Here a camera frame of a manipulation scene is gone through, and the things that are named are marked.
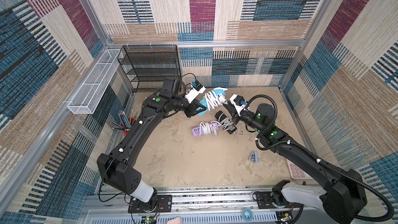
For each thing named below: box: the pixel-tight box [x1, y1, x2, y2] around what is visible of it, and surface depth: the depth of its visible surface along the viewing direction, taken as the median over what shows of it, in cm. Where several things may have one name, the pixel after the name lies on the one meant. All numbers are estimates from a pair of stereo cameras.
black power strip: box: [214, 110, 238, 135], surface depth 97 cm
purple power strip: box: [192, 122, 219, 137], surface depth 94 cm
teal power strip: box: [197, 88, 227, 117], surface depth 71 cm
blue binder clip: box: [248, 150, 259, 163], surface depth 87 cm
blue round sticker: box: [241, 207, 254, 222], surface depth 72 cm
